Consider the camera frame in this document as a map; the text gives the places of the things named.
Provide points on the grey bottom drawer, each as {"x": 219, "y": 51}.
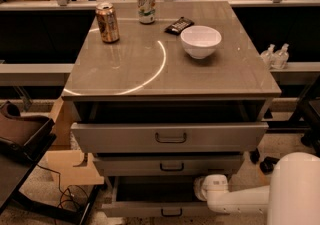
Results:
{"x": 155, "y": 196}

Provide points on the grey drawer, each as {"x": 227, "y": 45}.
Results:
{"x": 168, "y": 165}
{"x": 155, "y": 196}
{"x": 169, "y": 138}

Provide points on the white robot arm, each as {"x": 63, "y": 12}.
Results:
{"x": 291, "y": 198}

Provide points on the grey drawer cabinet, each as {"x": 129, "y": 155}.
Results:
{"x": 148, "y": 78}

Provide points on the grey top drawer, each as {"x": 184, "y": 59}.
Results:
{"x": 169, "y": 138}

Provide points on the grey middle drawer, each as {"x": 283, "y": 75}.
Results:
{"x": 168, "y": 165}

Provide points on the white bowl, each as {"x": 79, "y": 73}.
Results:
{"x": 200, "y": 41}

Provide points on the black snack bar packet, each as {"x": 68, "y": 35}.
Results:
{"x": 178, "y": 26}

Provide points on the gold soda can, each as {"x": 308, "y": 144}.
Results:
{"x": 107, "y": 22}

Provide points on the green white soda can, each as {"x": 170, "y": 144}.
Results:
{"x": 146, "y": 11}

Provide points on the clear pump bottle left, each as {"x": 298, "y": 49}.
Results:
{"x": 266, "y": 55}

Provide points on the clear pump bottle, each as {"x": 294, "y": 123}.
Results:
{"x": 266, "y": 55}
{"x": 280, "y": 57}

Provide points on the clear pump bottle right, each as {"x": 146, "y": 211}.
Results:
{"x": 280, "y": 57}

